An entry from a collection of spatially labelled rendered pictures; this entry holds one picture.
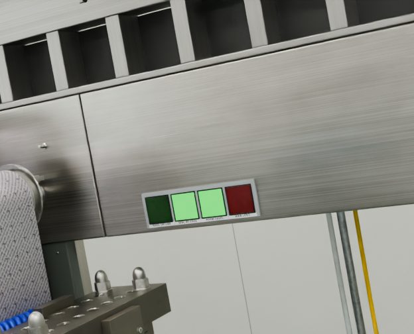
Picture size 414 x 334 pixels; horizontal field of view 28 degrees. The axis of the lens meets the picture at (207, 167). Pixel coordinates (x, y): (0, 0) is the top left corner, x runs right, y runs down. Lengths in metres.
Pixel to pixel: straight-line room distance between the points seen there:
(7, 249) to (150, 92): 0.41
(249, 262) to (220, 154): 2.69
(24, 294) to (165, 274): 2.85
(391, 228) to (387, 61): 2.54
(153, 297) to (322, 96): 0.53
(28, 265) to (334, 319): 2.63
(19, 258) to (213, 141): 0.44
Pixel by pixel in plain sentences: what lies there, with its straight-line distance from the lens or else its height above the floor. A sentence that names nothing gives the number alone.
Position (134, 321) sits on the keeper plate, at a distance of 1.58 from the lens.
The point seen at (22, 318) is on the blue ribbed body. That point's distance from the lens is 1.62.
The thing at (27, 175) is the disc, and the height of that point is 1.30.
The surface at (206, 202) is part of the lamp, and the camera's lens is 1.58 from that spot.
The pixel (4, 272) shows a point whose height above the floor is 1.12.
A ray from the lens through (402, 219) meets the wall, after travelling 3.91.
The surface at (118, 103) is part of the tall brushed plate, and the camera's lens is 1.67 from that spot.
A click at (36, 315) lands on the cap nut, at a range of 1.44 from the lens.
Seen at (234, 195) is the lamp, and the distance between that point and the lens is 1.55.
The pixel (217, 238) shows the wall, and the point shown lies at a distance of 4.28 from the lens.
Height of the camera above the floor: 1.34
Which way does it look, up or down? 3 degrees down
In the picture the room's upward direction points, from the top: 10 degrees counter-clockwise
